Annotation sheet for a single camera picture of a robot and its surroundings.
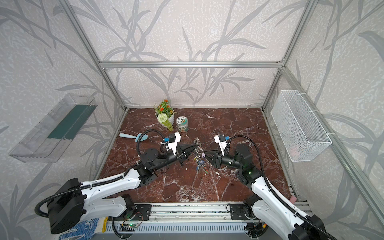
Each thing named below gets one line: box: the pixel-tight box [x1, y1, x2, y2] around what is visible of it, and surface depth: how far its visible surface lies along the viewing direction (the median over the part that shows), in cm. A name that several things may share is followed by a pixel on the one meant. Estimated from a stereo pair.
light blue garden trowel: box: [119, 133, 149, 143], surface depth 105 cm
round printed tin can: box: [176, 116, 189, 132], surface depth 104 cm
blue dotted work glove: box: [59, 217, 100, 240], surface depth 69 cm
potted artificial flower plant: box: [154, 99, 175, 132], surface depth 101 cm
